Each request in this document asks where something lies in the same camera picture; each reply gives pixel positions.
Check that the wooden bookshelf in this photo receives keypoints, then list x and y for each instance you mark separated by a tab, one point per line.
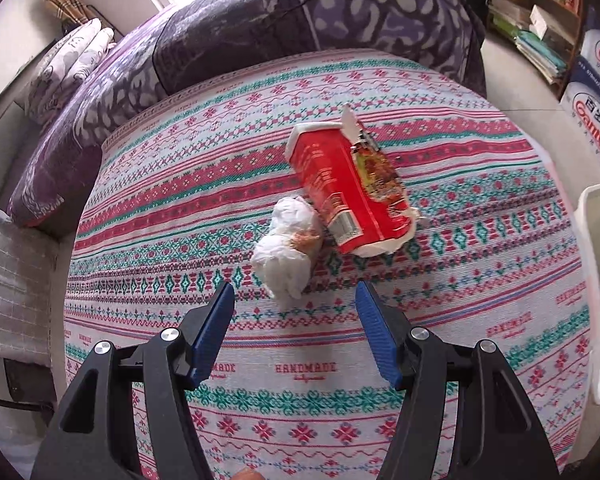
567	27

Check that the plaid beige scarf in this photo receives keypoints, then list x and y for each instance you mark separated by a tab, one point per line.
67	0

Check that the person's left hand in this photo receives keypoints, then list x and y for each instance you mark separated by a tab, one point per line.
246	475

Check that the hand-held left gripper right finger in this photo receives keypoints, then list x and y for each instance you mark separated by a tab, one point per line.
375	335

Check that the grey checked cushion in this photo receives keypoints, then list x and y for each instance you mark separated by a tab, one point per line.
15	285

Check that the folded white floral quilt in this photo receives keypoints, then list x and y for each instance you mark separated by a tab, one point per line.
70	65

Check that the white plastic wrapper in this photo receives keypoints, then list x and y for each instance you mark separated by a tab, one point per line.
285	255

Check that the rows of shelved books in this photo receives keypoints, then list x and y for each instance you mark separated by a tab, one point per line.
535	45

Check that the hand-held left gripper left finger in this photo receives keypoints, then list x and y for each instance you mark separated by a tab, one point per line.
212	335

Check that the black appliance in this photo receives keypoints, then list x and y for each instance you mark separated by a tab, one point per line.
25	380

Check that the patterned red green tablecloth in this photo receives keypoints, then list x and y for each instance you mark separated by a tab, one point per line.
280	160

